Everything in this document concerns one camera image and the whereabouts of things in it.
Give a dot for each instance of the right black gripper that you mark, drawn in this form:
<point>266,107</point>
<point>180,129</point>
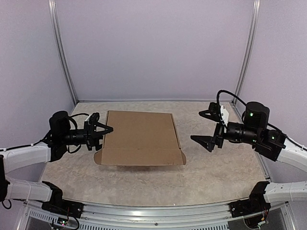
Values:
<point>219,131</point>

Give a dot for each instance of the right aluminium corner post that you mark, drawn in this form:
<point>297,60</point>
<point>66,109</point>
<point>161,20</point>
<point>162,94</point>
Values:
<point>249,47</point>

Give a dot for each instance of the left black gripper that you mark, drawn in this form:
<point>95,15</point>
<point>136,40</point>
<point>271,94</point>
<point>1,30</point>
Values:
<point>89,132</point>

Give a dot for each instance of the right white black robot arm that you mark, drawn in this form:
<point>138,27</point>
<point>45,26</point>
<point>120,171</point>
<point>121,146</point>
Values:
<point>273,144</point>

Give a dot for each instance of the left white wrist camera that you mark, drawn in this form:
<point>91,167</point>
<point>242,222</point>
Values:
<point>92,119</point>

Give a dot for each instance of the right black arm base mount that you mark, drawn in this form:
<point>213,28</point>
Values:
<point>247,207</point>

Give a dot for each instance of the brown cardboard box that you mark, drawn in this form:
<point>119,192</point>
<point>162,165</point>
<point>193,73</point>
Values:
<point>140,139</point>

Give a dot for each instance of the left aluminium corner post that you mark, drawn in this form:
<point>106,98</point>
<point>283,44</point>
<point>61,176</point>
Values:
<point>60,48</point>

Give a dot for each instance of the aluminium front frame rail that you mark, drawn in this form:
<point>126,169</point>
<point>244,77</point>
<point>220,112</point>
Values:
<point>215,216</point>

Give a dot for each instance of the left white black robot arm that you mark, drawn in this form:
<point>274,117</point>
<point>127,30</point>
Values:
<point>63,133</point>

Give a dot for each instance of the aluminium corner post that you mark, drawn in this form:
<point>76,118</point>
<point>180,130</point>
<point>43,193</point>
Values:
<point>249,47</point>
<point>60,48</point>

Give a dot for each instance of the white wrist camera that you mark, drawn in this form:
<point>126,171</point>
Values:
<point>92,119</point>
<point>223,115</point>

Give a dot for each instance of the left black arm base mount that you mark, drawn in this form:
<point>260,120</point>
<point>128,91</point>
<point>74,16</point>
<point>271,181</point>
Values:
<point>65,207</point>

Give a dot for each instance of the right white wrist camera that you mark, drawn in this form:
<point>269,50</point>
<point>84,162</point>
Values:
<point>223,115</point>

